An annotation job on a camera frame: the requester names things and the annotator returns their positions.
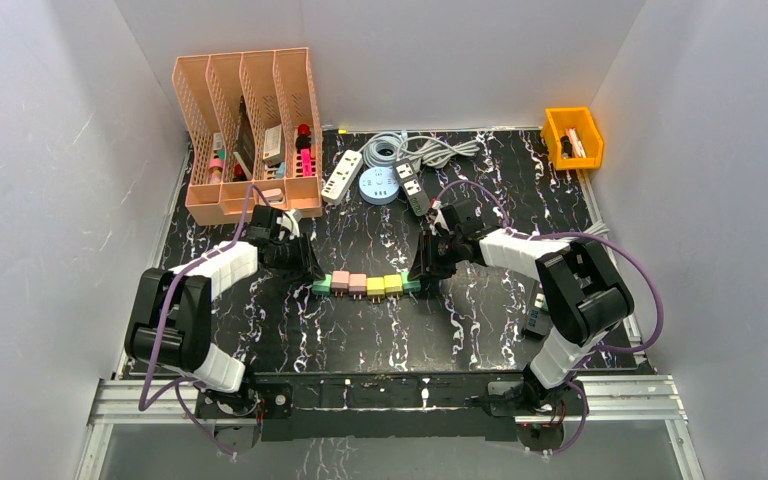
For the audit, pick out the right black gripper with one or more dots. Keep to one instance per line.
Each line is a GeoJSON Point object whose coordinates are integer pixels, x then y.
{"type": "Point", "coordinates": [425, 266]}

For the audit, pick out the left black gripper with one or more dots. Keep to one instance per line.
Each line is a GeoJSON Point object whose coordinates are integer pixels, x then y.
{"type": "Point", "coordinates": [297, 251]}

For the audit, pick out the green plug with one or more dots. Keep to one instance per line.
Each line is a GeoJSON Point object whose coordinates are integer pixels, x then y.
{"type": "Point", "coordinates": [409, 286]}
{"type": "Point", "coordinates": [322, 287]}

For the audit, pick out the pink plug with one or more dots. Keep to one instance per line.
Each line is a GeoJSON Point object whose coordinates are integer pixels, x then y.
{"type": "Point", "coordinates": [340, 282]}
{"type": "Point", "coordinates": [357, 285]}

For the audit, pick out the yellow plug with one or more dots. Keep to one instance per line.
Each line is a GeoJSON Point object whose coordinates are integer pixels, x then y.
{"type": "Point", "coordinates": [393, 285]}
{"type": "Point", "coordinates": [375, 288]}

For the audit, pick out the round blue power socket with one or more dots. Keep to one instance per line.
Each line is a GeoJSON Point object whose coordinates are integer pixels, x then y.
{"type": "Point", "coordinates": [379, 185]}

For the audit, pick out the black power strip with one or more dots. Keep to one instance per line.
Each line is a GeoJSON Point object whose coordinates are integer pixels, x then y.
{"type": "Point", "coordinates": [409, 181]}
{"type": "Point", "coordinates": [538, 324]}

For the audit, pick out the white power strip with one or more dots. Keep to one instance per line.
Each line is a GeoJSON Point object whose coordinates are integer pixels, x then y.
{"type": "Point", "coordinates": [335, 188]}

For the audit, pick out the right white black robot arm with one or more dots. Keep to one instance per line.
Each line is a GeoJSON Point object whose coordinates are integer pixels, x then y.
{"type": "Point", "coordinates": [586, 296]}

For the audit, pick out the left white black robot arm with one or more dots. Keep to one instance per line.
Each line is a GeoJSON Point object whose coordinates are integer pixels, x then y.
{"type": "Point", "coordinates": [171, 318]}

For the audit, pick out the pink file organizer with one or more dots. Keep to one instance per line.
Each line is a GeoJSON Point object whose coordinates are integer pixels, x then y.
{"type": "Point", "coordinates": [253, 119]}

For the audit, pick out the orange storage bin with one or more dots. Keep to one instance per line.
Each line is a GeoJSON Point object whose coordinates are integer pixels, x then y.
{"type": "Point", "coordinates": [572, 138]}

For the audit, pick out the aluminium base frame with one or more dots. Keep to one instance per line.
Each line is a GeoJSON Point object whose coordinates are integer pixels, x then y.
{"type": "Point", "coordinates": [407, 404]}

